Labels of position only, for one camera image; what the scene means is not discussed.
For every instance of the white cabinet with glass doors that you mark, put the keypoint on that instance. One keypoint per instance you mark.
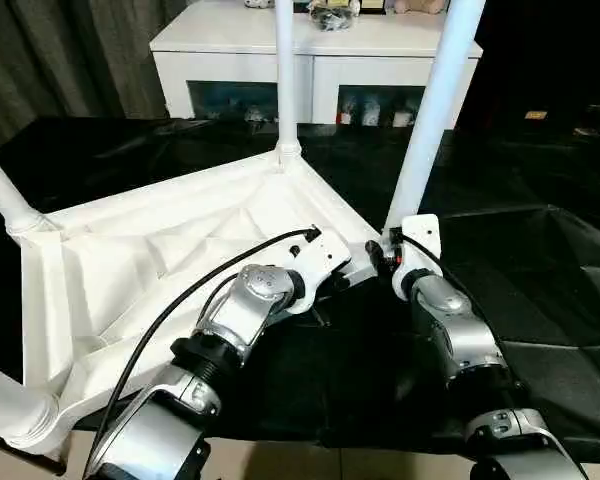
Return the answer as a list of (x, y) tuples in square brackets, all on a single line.
[(220, 55)]

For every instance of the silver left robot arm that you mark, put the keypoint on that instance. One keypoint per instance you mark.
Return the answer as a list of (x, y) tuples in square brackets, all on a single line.
[(250, 300)]

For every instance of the black mat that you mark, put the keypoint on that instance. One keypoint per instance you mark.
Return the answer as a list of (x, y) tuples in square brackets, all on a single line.
[(530, 225)]

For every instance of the white patterned round jar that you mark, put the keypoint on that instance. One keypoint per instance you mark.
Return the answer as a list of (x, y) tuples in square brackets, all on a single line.
[(257, 2)]

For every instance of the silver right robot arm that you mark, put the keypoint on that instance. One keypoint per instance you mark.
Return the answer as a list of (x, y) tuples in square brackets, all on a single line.
[(460, 325)]

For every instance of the small yellow label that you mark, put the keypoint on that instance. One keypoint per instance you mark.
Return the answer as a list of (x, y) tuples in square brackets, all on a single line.
[(536, 114)]

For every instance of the brown plush toy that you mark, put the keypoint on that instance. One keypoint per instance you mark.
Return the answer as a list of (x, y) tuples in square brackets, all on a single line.
[(420, 4)]

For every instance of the small yellow black box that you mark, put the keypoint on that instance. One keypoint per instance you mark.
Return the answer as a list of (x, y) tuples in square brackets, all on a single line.
[(372, 4)]

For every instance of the white plastic table top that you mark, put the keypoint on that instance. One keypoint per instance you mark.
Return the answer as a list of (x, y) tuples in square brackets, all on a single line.
[(130, 225)]

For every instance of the small red white figurine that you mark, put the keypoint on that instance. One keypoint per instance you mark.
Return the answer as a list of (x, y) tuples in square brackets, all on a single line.
[(344, 116)]

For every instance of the dark object on cabinet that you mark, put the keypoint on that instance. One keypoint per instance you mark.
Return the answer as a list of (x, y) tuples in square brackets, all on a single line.
[(332, 15)]

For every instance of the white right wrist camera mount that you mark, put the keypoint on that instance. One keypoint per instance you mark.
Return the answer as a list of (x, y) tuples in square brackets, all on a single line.
[(422, 230)]

